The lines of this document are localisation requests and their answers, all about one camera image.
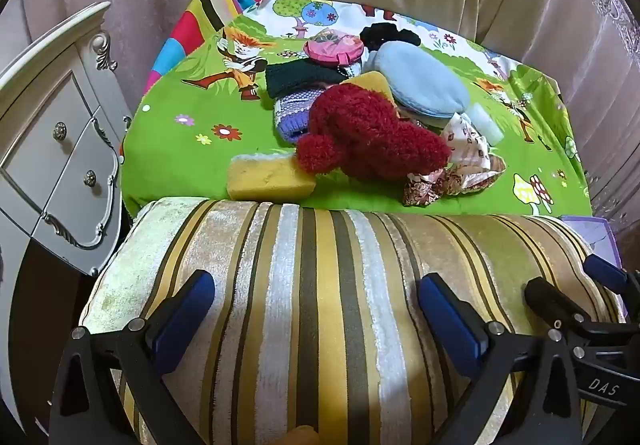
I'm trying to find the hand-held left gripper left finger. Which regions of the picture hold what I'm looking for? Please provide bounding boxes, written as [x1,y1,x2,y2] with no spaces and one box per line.
[50,269,216,445]

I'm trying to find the purple patterned knit hat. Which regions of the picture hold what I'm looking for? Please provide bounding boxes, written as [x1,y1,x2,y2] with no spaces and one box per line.
[272,85,326,144]

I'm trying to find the pink floral round pouch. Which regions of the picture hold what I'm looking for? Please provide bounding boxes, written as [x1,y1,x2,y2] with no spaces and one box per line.
[302,29,365,67]

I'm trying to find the cartoon printed blanket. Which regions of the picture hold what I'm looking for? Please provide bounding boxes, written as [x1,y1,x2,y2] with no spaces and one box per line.
[120,0,593,218]

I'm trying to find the striped velvet cushion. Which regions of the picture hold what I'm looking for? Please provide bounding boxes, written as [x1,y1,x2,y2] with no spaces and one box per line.
[80,196,626,445]

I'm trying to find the white floral cloth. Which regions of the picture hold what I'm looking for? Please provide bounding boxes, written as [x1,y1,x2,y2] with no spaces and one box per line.
[442,112,506,188]

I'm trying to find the dark green knit cloth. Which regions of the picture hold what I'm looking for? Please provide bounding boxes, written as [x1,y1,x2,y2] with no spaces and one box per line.
[264,61,346,100]

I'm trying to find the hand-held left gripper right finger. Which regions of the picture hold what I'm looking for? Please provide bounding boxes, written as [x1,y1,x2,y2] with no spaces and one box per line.
[417,273,583,445]

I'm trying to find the purple cardboard box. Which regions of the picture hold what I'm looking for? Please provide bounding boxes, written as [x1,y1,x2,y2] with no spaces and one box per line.
[559,216,620,251]

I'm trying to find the white ornate dresser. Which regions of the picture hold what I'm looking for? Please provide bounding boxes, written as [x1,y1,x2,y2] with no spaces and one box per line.
[0,1,132,276]

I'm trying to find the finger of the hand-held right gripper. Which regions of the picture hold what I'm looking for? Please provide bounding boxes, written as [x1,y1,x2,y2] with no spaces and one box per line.
[582,254,640,297]
[524,276,640,343]

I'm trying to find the light blue fleece hat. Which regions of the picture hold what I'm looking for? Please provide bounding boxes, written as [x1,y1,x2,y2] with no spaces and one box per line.
[366,42,471,128]

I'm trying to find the brown floral cloth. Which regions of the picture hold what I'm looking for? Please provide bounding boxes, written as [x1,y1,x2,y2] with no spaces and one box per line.
[402,168,468,206]

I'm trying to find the red knit hat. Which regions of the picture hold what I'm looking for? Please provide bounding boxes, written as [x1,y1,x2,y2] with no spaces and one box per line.
[295,84,452,182]

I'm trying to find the black fluffy scrunchie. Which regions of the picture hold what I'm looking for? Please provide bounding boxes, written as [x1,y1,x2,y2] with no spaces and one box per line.
[359,22,422,51]

